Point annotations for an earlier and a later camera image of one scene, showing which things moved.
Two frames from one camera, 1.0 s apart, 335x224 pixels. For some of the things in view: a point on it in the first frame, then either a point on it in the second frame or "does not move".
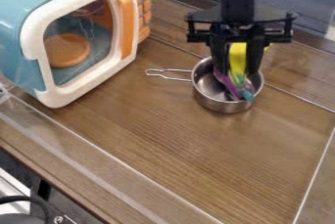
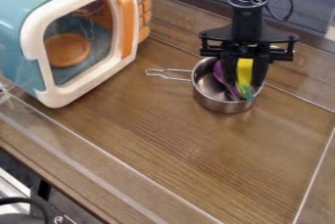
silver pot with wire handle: [211, 94] does not move
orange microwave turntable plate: [68, 49] does not move
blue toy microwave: [72, 29] does not move
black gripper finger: [221, 38] → [231, 63]
